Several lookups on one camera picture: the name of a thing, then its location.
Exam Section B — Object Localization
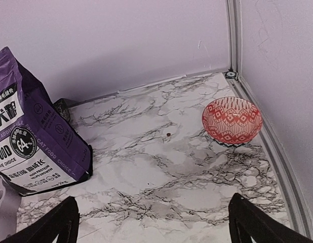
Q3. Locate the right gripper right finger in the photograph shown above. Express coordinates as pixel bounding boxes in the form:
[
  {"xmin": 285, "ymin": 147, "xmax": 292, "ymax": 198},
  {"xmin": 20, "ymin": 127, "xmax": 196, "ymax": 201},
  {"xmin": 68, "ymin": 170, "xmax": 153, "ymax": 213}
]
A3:
[{"xmin": 228, "ymin": 193, "xmax": 313, "ymax": 243}]

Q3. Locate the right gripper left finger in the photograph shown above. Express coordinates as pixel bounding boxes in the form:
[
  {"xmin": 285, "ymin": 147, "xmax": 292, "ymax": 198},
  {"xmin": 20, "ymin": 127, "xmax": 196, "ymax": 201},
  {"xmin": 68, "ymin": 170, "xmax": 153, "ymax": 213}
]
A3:
[{"xmin": 2, "ymin": 196, "xmax": 80, "ymax": 243}]

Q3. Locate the grey double pet bowl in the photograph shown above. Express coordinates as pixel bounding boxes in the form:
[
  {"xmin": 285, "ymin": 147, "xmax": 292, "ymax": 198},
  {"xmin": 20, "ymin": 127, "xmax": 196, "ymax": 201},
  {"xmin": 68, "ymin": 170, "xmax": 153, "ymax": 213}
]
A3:
[{"xmin": 0, "ymin": 177, "xmax": 21, "ymax": 241}]

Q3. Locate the purple pet food bag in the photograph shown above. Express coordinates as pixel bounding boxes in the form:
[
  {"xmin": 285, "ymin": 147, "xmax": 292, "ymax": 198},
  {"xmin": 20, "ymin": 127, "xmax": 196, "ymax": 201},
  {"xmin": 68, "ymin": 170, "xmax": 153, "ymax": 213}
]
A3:
[{"xmin": 0, "ymin": 47, "xmax": 93, "ymax": 196}]

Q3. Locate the red patterned small bowl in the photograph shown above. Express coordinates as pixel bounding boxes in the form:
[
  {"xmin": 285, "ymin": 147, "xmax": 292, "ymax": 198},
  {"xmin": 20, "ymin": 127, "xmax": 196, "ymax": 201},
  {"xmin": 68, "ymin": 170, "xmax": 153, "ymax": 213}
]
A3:
[{"xmin": 202, "ymin": 97, "xmax": 263, "ymax": 148}]

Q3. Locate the black floral square plate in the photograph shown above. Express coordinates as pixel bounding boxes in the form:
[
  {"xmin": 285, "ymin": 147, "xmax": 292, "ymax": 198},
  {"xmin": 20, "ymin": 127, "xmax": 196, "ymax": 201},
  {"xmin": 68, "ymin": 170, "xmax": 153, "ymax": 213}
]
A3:
[{"xmin": 53, "ymin": 98, "xmax": 71, "ymax": 123}]

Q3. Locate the right aluminium frame post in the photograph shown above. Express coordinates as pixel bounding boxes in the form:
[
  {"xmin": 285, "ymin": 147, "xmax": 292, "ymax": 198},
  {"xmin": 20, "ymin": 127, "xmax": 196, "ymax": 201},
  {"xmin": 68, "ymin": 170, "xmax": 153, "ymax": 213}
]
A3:
[{"xmin": 226, "ymin": 0, "xmax": 243, "ymax": 78}]

